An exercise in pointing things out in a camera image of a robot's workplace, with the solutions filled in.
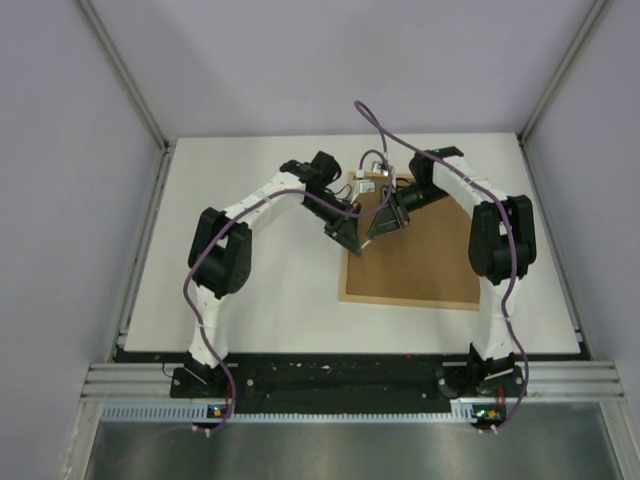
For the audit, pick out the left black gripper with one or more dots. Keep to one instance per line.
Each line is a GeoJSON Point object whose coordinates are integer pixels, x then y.
{"type": "Point", "coordinates": [347, 235]}

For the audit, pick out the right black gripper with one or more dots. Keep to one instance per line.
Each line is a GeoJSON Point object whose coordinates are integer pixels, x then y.
{"type": "Point", "coordinates": [386, 219]}

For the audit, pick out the light wooden picture frame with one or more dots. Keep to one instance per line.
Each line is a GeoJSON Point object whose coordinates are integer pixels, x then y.
{"type": "Point", "coordinates": [423, 265]}

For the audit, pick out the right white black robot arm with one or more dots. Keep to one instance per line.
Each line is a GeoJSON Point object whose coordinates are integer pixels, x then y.
{"type": "Point", "coordinates": [502, 247]}

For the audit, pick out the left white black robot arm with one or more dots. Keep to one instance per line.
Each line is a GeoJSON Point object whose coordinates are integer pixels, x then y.
{"type": "Point", "coordinates": [220, 258]}

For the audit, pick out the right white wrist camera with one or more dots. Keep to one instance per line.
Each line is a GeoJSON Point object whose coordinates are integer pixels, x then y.
{"type": "Point", "coordinates": [378, 167]}

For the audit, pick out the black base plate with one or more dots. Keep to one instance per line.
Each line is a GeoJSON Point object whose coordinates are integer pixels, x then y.
{"type": "Point", "coordinates": [341, 383]}

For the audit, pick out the aluminium front rail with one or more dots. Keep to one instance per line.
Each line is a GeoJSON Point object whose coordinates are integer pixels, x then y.
{"type": "Point", "coordinates": [548, 381]}

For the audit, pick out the grey slotted cable duct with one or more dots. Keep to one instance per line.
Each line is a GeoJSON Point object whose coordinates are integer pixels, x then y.
{"type": "Point", "coordinates": [211, 413]}

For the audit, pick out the right aluminium corner post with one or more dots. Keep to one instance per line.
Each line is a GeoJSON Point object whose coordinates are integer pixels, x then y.
{"type": "Point", "coordinates": [587, 28]}

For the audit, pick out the aluminium corner post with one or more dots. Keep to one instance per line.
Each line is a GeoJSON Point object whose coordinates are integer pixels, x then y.
{"type": "Point", "coordinates": [121, 72]}
{"type": "Point", "coordinates": [587, 28]}

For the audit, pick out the left aluminium corner post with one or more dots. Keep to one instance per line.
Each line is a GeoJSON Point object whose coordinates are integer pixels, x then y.
{"type": "Point", "coordinates": [121, 72]}

